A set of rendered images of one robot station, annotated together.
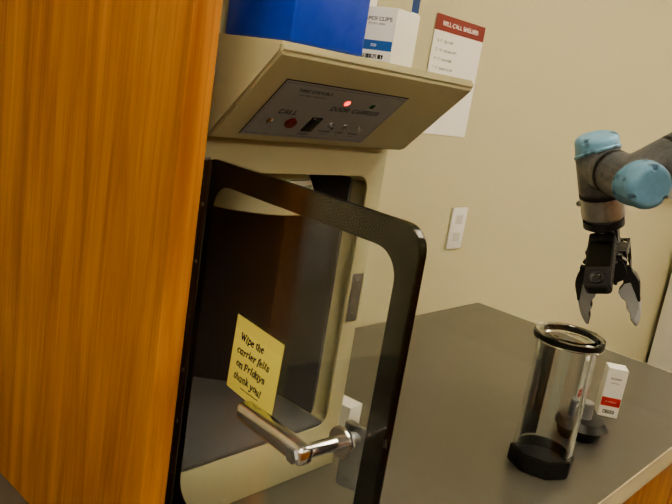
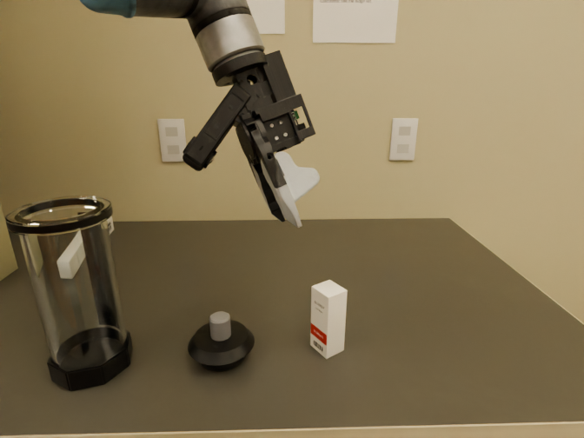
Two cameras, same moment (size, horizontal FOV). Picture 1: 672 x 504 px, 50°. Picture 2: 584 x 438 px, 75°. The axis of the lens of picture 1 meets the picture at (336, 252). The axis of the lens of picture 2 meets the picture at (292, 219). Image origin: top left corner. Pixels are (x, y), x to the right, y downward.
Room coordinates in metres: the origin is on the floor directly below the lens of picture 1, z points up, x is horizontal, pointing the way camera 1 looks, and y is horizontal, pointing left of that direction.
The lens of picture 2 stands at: (0.99, -0.88, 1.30)
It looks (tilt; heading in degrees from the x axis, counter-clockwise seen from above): 20 degrees down; 47
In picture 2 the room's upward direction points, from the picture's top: straight up
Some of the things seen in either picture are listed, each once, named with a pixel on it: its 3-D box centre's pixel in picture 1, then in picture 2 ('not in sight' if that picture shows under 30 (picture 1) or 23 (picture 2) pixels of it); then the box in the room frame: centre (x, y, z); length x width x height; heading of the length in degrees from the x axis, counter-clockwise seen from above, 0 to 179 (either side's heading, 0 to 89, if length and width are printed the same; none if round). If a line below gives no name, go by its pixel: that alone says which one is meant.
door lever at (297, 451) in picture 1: (290, 429); not in sight; (0.55, 0.01, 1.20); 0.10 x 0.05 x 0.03; 43
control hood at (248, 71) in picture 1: (346, 104); not in sight; (0.82, 0.01, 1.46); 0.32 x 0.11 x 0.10; 139
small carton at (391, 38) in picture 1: (386, 37); not in sight; (0.86, -0.02, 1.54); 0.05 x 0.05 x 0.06; 57
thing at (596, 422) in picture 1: (583, 418); (221, 336); (1.21, -0.49, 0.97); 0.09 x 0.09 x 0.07
